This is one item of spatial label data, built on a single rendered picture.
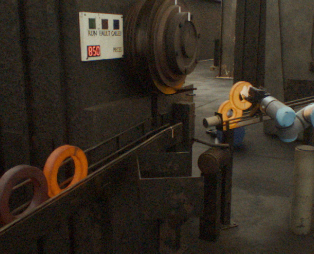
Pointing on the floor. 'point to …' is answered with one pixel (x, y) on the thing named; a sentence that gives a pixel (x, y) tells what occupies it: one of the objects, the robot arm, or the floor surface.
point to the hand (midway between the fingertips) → (242, 92)
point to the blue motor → (239, 133)
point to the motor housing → (212, 191)
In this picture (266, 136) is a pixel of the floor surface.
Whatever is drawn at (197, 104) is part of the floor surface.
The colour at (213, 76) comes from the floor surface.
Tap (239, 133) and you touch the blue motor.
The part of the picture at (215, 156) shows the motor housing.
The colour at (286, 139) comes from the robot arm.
